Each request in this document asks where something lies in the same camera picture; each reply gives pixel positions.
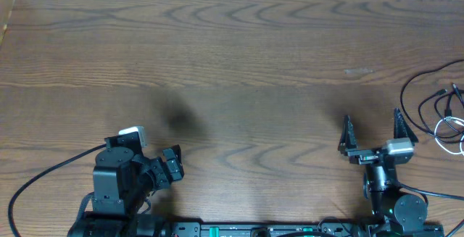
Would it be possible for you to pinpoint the black camera cable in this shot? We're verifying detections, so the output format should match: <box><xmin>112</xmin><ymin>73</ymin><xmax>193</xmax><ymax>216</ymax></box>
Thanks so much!
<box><xmin>7</xmin><ymin>143</ymin><xmax>108</xmax><ymax>237</ymax></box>
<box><xmin>397</xmin><ymin>180</ymin><xmax>464</xmax><ymax>237</ymax></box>

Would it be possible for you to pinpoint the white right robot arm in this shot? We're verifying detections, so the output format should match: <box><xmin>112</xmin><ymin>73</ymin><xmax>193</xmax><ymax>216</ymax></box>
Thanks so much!
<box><xmin>338</xmin><ymin>108</ymin><xmax>444</xmax><ymax>236</ymax></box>

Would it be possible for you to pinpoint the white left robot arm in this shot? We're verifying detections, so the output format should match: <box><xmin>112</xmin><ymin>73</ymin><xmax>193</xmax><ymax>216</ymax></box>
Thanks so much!
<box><xmin>68</xmin><ymin>145</ymin><xmax>184</xmax><ymax>237</ymax></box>

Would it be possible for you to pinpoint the white USB cable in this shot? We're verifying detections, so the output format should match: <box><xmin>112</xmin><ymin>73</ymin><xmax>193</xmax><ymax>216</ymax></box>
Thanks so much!
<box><xmin>433</xmin><ymin>115</ymin><xmax>464</xmax><ymax>157</ymax></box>

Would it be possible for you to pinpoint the black left camera cable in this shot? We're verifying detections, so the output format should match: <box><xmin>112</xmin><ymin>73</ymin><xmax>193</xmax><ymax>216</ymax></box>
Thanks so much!
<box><xmin>7</xmin><ymin>143</ymin><xmax>108</xmax><ymax>237</ymax></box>

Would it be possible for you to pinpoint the black audio jack cable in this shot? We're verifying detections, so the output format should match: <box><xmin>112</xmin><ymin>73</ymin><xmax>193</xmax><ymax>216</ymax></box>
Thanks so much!
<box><xmin>399</xmin><ymin>59</ymin><xmax>464</xmax><ymax>144</ymax></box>

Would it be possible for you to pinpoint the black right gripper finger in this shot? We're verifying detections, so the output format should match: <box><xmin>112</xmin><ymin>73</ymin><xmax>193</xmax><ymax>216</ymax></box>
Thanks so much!
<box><xmin>338</xmin><ymin>115</ymin><xmax>357</xmax><ymax>154</ymax></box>
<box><xmin>393</xmin><ymin>108</ymin><xmax>419</xmax><ymax>144</ymax></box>

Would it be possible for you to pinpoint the black right camera cable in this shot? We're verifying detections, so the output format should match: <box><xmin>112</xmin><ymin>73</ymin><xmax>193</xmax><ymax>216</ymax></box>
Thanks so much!
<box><xmin>397</xmin><ymin>180</ymin><xmax>464</xmax><ymax>237</ymax></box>

